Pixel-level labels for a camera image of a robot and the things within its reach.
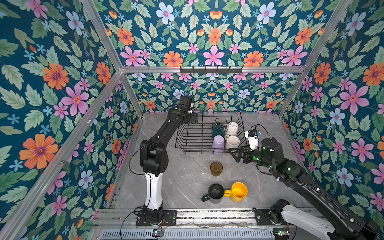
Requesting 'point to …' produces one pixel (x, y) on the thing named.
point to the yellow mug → (238, 192)
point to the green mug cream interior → (218, 129)
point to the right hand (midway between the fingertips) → (234, 147)
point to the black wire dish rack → (197, 138)
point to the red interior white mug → (231, 141)
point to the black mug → (216, 193)
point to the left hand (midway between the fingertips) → (194, 113)
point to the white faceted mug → (232, 128)
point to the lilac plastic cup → (218, 144)
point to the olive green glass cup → (216, 168)
